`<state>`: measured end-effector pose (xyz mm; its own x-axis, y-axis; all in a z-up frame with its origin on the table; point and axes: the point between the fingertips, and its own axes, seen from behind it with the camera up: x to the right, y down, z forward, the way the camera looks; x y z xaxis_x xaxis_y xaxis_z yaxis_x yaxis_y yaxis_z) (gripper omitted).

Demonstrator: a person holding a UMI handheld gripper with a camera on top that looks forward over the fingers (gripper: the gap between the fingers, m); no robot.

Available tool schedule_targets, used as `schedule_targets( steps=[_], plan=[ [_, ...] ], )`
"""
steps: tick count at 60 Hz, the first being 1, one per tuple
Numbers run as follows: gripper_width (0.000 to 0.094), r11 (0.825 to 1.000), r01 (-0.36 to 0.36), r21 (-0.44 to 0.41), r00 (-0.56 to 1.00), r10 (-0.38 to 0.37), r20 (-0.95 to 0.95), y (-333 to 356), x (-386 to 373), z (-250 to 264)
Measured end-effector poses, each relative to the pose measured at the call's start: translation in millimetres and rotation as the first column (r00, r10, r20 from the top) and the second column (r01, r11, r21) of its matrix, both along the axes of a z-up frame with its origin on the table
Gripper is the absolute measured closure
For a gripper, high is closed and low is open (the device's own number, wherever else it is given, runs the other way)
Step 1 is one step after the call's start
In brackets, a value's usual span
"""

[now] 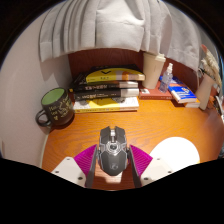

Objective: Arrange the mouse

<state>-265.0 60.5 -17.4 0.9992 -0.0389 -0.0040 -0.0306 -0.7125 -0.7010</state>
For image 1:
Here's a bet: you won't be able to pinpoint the orange book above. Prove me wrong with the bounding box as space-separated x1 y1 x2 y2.
183 96 202 109

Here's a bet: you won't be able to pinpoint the yellow and white book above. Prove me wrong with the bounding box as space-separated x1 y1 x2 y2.
73 96 140 114

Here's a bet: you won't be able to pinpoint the clear spray bottle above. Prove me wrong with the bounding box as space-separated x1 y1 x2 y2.
158 62 175 94

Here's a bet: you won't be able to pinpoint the white yellow black mouse pad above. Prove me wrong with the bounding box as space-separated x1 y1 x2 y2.
148 136 201 173

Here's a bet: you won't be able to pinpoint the white flower bouquet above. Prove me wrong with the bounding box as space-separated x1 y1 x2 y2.
199 43 223 89

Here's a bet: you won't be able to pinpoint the black book with white edge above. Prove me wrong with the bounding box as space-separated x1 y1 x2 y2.
69 80 139 94
73 87 140 102

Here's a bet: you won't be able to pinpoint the yellow and black book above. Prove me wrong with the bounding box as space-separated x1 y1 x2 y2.
71 64 146 84

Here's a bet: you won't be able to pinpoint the blue book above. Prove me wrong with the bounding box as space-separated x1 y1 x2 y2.
159 75 198 104

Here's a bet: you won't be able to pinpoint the dark grey computer mouse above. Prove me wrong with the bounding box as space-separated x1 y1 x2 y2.
97 125 131 177

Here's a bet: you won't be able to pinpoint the red book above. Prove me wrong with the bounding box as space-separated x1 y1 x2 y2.
138 83 174 101

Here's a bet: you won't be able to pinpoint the dark mug with green inside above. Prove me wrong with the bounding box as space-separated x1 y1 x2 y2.
35 87 75 128

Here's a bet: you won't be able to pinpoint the white pleated curtain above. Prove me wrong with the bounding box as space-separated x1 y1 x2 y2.
38 0 209 73

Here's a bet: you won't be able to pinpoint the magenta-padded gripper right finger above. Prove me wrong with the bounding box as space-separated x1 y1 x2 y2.
125 144 175 188

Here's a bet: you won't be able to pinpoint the white ceramic jug vase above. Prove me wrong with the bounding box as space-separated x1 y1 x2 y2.
194 73 216 111

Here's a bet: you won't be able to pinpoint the cream tumbler with lid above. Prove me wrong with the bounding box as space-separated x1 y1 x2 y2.
142 51 167 90

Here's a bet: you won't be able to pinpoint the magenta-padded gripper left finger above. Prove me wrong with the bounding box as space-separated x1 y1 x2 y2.
50 143 100 189

